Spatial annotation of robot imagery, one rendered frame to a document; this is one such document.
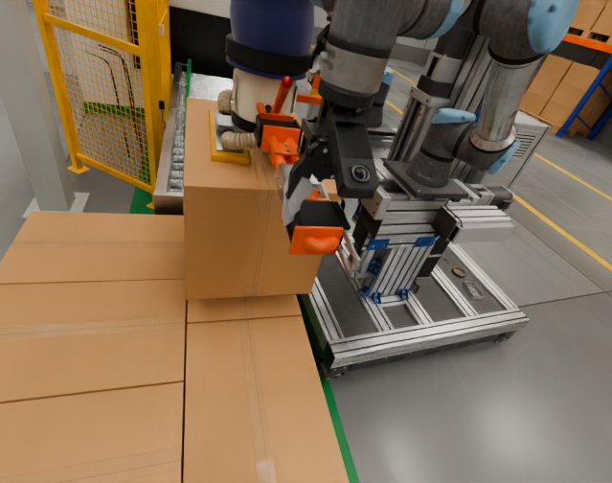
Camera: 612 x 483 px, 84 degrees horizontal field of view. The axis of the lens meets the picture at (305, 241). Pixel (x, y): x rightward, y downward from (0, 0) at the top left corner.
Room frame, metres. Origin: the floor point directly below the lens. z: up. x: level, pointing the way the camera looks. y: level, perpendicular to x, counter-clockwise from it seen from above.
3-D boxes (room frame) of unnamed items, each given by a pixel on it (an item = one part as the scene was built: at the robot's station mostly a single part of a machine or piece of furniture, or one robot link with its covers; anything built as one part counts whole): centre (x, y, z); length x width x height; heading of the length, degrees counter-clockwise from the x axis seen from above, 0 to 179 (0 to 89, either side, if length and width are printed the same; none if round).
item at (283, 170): (0.56, 0.05, 1.19); 0.07 x 0.07 x 0.04; 23
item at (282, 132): (0.76, 0.13, 1.20); 0.10 x 0.08 x 0.06; 113
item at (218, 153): (0.95, 0.31, 1.10); 0.34 x 0.10 x 0.05; 23
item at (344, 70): (0.45, 0.00, 1.42); 0.08 x 0.08 x 0.05
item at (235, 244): (0.99, 0.24, 0.87); 0.60 x 0.40 x 0.40; 24
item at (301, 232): (0.43, 0.00, 1.20); 0.08 x 0.07 x 0.05; 23
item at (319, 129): (0.46, 0.00, 1.34); 0.09 x 0.08 x 0.12; 22
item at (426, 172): (1.14, -0.35, 1.09); 0.15 x 0.15 x 0.10
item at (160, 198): (1.34, 0.39, 0.58); 0.70 x 0.03 x 0.06; 113
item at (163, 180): (2.29, 1.15, 0.50); 2.31 x 0.05 x 0.19; 23
